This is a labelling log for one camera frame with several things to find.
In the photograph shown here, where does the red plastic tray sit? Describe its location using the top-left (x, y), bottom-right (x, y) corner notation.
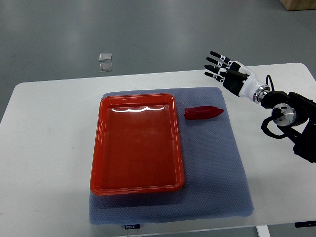
top-left (90, 93), bottom-right (185, 196)

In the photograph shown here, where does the floor socket plate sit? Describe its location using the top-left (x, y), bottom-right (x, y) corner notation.
top-left (99, 62), bottom-right (113, 72)
top-left (99, 52), bottom-right (112, 62)

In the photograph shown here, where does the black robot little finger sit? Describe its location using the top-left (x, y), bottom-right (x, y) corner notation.
top-left (210, 51), bottom-right (233, 63)

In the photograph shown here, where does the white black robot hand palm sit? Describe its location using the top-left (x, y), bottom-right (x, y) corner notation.
top-left (223, 61), bottom-right (270, 102)

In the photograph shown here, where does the white table leg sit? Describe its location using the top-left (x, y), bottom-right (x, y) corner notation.
top-left (256, 225), bottom-right (271, 237)

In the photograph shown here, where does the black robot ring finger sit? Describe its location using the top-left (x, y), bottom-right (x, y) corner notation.
top-left (206, 57), bottom-right (230, 68)

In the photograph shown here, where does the black table control panel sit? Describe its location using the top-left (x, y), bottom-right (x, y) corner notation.
top-left (295, 220), bottom-right (316, 228)

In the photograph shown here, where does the upper floor socket plate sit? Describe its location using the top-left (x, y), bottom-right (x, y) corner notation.
top-left (99, 52), bottom-right (112, 62)

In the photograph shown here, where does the red pepper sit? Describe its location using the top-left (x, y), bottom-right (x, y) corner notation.
top-left (184, 106), bottom-right (224, 120)

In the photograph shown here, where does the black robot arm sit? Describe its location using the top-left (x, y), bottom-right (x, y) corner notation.
top-left (204, 51), bottom-right (316, 163)

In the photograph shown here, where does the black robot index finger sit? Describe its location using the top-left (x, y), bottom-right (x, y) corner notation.
top-left (204, 72), bottom-right (225, 83)

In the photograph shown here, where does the cardboard box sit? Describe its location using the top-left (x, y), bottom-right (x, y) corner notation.
top-left (279, 0), bottom-right (316, 11)

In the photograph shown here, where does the blue-grey mesh mat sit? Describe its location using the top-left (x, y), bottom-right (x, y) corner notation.
top-left (89, 87), bottom-right (254, 225)

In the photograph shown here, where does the black table label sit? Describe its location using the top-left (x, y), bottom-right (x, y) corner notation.
top-left (124, 224), bottom-right (140, 230)

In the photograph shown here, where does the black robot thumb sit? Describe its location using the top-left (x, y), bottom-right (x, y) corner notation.
top-left (226, 70), bottom-right (248, 79)

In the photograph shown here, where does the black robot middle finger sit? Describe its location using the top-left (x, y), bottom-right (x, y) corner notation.
top-left (204, 65), bottom-right (227, 74)

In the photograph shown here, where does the lower floor socket plate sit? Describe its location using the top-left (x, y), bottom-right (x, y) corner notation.
top-left (99, 62), bottom-right (113, 72)

